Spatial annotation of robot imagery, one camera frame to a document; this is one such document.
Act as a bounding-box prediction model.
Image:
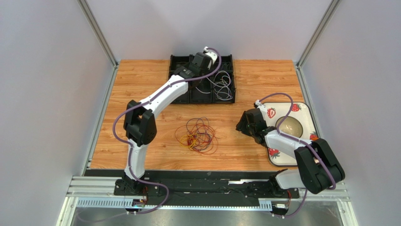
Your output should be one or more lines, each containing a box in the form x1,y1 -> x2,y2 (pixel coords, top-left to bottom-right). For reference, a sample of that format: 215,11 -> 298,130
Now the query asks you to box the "white wire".
194,70 -> 234,101

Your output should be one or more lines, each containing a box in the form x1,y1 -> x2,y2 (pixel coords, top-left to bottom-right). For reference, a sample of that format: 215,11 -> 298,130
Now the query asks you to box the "black six-compartment tray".
172,54 -> 236,104

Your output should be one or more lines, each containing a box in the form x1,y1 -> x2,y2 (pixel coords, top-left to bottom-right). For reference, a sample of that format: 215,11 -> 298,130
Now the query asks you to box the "beige ceramic bowl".
279,116 -> 304,138

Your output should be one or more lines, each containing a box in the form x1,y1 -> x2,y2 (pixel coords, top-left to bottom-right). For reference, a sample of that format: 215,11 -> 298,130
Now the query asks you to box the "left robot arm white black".
120,48 -> 221,194

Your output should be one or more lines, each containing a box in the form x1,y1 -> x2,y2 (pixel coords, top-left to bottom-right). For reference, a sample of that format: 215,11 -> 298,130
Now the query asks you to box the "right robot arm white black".
236,106 -> 345,194

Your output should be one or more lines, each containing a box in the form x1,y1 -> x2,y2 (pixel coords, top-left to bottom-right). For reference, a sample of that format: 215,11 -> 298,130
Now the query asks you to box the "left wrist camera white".
203,47 -> 218,65

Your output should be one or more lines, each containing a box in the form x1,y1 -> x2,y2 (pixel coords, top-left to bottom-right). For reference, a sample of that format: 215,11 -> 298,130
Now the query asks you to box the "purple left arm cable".
112,48 -> 223,214

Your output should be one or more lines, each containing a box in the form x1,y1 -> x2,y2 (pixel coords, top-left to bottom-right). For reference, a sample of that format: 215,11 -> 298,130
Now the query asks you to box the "aluminium frame rail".
57,170 -> 358,226

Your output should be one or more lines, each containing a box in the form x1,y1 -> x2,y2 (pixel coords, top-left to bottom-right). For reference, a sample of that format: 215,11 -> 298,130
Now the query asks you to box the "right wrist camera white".
254,99 -> 268,120

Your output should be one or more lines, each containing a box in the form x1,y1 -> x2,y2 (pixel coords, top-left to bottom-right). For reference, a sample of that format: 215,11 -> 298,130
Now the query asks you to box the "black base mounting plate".
114,170 -> 300,207

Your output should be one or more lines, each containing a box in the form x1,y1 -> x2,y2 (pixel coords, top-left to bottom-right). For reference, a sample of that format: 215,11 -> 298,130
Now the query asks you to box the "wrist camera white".
254,99 -> 268,120
203,47 -> 218,65

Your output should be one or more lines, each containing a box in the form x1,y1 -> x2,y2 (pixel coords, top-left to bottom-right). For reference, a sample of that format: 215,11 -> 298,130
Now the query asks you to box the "coloured wire bundle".
175,117 -> 219,155

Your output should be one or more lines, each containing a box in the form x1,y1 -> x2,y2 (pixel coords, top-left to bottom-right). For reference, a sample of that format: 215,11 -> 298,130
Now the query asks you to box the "strawberry pattern white tray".
261,102 -> 318,167

